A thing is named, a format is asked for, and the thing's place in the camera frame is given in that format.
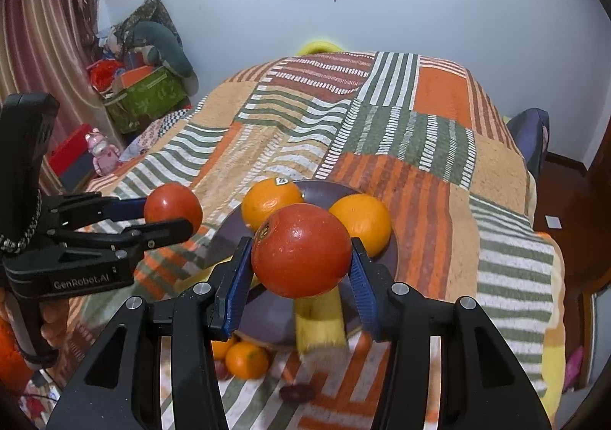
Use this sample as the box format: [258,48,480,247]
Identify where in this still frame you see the orange cardboard box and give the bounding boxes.
[112,67,158,92]

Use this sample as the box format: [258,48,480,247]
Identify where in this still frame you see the large orange with sticker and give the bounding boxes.
[241,177,306,233]

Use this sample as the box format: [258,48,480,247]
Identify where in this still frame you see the dark floral cushion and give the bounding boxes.
[115,0,184,49]

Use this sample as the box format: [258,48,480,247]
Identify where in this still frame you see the yellow bed sheet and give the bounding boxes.
[543,232,567,416]

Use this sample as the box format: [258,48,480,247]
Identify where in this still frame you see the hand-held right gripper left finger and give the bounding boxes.
[45,236,255,430]

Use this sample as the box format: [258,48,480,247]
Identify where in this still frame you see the striped red curtain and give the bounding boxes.
[0,0,103,192]

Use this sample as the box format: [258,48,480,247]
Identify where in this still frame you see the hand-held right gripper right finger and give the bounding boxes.
[350,238,553,430]

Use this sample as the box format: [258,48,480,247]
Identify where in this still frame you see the small tangerine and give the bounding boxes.
[224,341,270,380]
[210,337,238,360]

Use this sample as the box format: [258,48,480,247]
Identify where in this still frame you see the pink plastic item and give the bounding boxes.
[566,346,586,393]

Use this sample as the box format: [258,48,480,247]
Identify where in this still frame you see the patchwork striped blanket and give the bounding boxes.
[0,50,566,430]

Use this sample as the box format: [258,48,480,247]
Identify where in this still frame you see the pink toy figure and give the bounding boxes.
[85,128,120,175]

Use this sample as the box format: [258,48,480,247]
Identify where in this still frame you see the red tomato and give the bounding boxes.
[143,183,204,233]
[251,203,353,299]

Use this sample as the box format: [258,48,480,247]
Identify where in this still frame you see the red box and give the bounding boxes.
[48,123,94,192]

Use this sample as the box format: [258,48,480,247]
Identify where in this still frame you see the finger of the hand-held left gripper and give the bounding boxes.
[113,218,194,265]
[47,192,149,231]

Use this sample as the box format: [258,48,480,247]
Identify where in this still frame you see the red plastic bag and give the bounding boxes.
[88,58,126,92]

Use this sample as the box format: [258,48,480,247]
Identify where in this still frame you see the checkered cloth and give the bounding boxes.
[153,108,194,130]

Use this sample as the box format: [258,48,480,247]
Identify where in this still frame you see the purple plate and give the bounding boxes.
[205,179,399,349]

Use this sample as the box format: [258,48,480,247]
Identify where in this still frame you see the green storage box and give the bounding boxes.
[104,66,188,135]

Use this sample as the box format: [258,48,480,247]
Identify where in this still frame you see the floral pillow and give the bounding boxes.
[119,117,165,163]

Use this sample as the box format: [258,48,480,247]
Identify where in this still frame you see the yellow round object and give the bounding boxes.
[296,39,345,57]

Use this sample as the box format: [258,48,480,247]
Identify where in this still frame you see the person's left hand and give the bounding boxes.
[40,300,70,351]

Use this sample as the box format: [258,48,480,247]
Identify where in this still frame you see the small doll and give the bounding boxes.
[98,26,125,59]

